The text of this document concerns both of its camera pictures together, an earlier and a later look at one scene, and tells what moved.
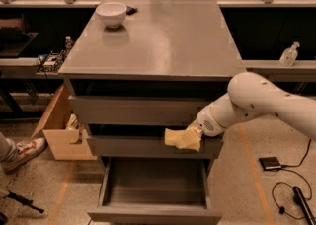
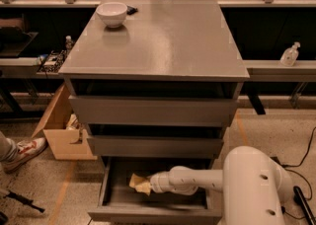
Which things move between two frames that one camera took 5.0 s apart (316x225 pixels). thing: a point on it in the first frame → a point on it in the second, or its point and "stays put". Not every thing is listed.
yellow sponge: x=174 y=137 → x=139 y=184
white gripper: x=206 y=122 → x=157 y=182
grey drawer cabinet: x=133 y=69 stays put
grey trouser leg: x=8 y=150 stays put
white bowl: x=112 y=14 stays put
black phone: x=130 y=10 stays put
